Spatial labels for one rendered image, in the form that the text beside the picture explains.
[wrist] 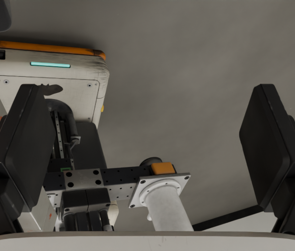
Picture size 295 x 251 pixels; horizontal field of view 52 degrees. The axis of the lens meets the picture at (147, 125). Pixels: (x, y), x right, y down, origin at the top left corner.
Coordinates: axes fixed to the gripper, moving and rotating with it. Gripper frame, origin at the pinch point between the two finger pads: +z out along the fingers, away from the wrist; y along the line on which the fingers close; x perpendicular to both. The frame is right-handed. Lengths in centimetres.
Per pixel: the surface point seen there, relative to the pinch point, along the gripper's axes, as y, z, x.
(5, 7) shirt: -28, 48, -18
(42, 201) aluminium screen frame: -12.3, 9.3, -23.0
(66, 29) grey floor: -44, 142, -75
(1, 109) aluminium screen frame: -12.5, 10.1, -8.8
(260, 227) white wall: 151, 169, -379
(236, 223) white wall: 121, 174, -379
